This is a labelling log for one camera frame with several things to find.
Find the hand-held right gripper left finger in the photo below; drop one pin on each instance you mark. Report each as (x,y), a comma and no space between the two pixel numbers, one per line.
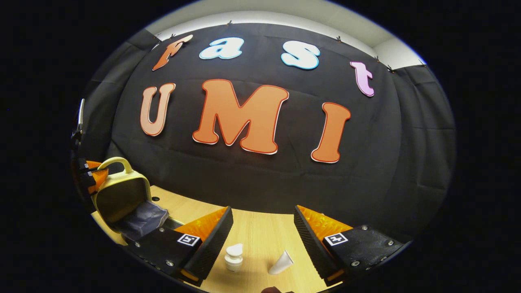
(213,244)

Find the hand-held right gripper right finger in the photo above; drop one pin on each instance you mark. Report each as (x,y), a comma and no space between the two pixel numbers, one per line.
(311,244)

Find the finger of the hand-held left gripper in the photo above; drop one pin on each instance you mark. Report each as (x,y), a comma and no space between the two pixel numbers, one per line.
(87,175)
(83,165)

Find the white pump bottle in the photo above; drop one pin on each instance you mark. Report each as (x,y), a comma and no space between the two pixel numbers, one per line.
(234,260)

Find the white squeeze tube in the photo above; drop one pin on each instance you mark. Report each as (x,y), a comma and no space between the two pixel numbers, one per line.
(281,264)

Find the pale yellow suitcase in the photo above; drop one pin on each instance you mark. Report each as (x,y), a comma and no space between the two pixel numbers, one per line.
(122,195)

